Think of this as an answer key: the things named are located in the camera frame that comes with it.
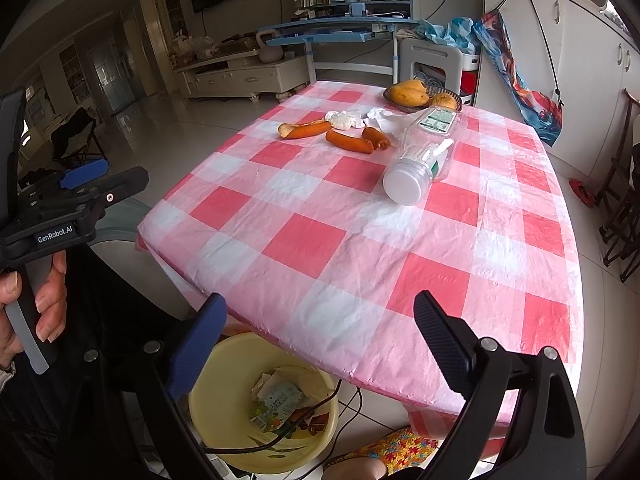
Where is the light blue drink carton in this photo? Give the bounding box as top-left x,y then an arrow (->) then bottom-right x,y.
250,379 -> 306,432

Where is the clear plastic bottle white cap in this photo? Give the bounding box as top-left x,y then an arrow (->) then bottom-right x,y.
382,105 -> 459,206

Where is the white tissue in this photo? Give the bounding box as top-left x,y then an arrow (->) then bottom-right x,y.
324,110 -> 366,130

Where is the white plastic bag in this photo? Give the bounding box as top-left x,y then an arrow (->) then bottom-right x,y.
363,107 -> 416,134

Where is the yellow trash bin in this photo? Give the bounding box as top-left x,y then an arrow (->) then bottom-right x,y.
189,333 -> 338,474

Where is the person's left hand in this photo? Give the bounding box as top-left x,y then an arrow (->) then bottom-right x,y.
1,250 -> 66,375

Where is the teal sofa seat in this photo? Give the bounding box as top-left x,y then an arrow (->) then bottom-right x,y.
90,197 -> 151,245

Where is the colourful slipper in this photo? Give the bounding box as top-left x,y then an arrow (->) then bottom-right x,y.
324,426 -> 438,474

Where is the cream TV cabinet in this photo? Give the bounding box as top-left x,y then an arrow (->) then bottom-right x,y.
174,49 -> 309,101

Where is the pink checkered tablecloth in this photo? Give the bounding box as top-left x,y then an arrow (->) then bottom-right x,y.
138,81 -> 584,434

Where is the pink kettlebell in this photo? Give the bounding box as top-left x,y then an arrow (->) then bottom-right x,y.
256,29 -> 283,64

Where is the dark folding chair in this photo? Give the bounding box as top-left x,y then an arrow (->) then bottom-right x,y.
596,89 -> 639,283

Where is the yellow mango right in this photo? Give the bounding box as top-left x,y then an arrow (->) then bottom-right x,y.
431,92 -> 459,112

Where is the yellow mango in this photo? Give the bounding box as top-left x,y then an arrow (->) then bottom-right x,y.
431,92 -> 459,112
398,79 -> 427,92
388,84 -> 430,107

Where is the colourful hanging bag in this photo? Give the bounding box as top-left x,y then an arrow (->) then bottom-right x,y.
472,9 -> 564,146

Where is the yellow mango left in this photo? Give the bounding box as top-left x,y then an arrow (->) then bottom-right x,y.
388,84 -> 430,107

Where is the blue children's study desk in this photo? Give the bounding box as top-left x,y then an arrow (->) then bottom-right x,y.
256,0 -> 421,84

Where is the yellow mango middle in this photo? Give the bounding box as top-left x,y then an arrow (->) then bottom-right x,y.
398,79 -> 427,92

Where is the light blue crumpled cloth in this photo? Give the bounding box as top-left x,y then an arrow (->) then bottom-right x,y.
414,16 -> 480,55

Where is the white sideboard cabinet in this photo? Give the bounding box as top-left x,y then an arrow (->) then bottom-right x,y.
483,0 -> 639,182

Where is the black cable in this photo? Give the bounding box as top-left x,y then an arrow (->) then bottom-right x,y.
199,378 -> 402,480

